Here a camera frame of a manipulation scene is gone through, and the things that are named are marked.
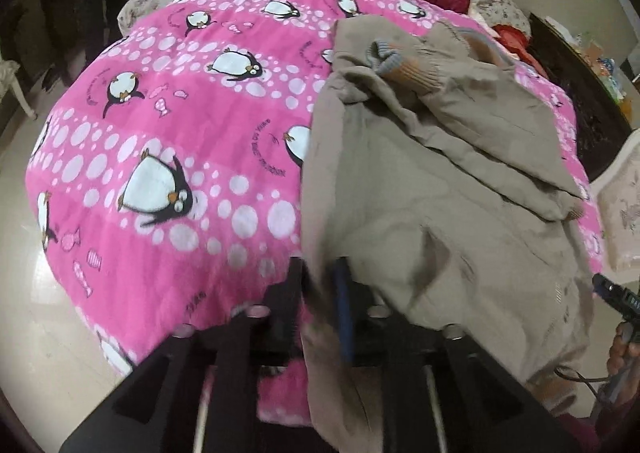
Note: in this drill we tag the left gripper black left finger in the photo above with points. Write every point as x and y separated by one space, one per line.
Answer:
283 301

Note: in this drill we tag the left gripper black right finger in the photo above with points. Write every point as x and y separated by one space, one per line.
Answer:
358 335

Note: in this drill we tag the beige jacket with striped cuffs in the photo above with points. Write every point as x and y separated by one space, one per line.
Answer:
439 177

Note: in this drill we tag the person's right hand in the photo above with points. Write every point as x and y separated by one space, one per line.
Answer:
624 352

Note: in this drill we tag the cream upholstered chair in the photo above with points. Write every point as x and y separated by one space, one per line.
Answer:
616 193

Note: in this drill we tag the pink penguin blanket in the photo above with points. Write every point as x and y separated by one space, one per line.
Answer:
167 181

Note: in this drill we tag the dark wooden nightstand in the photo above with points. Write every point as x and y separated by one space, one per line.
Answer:
602 128

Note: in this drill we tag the small red cushion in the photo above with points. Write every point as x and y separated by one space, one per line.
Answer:
516 42

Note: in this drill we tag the white chair at left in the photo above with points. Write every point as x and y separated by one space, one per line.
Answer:
9 83

